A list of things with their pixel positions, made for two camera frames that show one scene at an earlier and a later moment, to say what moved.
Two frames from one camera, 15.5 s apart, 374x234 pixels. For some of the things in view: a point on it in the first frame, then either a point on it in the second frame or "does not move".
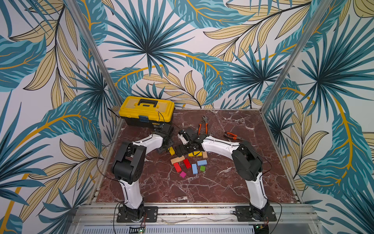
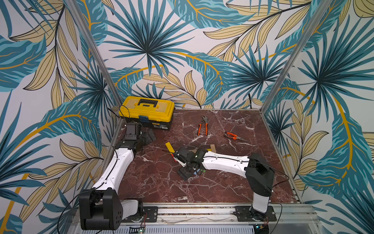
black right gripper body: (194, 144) → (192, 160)
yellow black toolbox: (146, 112) does not move
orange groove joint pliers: (199, 126) does not move
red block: (177, 167) → (172, 155)
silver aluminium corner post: (298, 54) does not move
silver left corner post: (96, 52) does not move
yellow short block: (171, 150) does not move
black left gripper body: (170, 143) → (144, 139)
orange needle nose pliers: (233, 136) does not move
